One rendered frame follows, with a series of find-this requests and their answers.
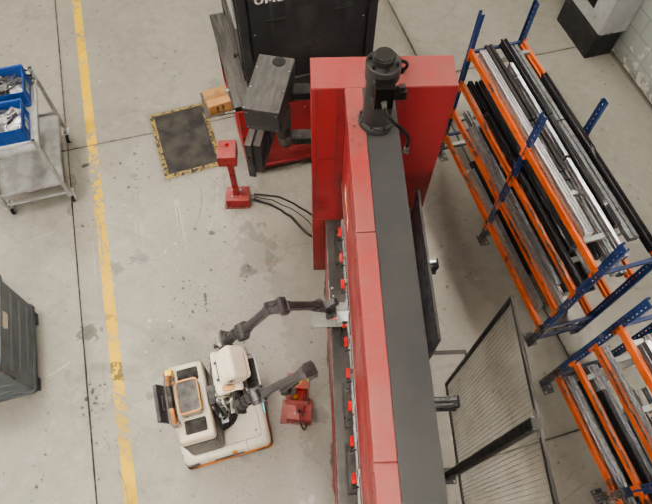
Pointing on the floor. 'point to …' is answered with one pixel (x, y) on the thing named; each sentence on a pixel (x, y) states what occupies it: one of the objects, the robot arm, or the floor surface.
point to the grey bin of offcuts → (11, 344)
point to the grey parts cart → (32, 156)
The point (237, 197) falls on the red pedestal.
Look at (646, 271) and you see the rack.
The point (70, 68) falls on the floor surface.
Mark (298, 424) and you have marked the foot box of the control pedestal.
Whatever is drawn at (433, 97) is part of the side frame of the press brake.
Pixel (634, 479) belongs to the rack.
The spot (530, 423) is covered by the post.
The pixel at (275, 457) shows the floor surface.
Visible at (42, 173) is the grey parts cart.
